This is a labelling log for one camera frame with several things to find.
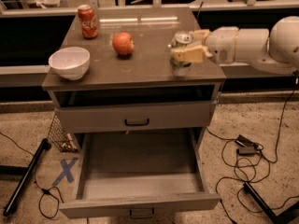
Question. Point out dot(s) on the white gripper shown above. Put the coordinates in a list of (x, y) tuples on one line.
[(221, 44)]

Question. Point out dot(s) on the green white 7up can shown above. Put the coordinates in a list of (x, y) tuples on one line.
[(179, 64)]

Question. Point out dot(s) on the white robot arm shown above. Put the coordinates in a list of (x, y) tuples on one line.
[(274, 51)]

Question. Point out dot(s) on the grey drawer cabinet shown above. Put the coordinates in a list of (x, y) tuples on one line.
[(143, 77)]

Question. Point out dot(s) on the red coca-cola can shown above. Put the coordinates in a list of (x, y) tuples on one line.
[(88, 21)]

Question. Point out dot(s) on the open grey lower drawer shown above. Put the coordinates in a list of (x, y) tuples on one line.
[(139, 174)]

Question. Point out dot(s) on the closed grey upper drawer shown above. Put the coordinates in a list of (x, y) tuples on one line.
[(113, 118)]

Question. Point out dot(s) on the red apple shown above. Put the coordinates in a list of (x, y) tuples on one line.
[(123, 43)]

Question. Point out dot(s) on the black power adapter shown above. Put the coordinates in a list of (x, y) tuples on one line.
[(245, 146)]

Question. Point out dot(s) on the white ceramic bowl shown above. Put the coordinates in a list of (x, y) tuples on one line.
[(71, 63)]

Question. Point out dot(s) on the black bar left floor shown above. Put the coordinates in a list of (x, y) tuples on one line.
[(25, 174)]

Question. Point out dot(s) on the black bar floor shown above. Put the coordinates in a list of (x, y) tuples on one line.
[(289, 216), (25, 174)]

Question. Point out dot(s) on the black bar right floor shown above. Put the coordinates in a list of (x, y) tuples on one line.
[(289, 216)]

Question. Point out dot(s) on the wire mesh basket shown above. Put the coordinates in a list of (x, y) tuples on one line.
[(58, 137)]

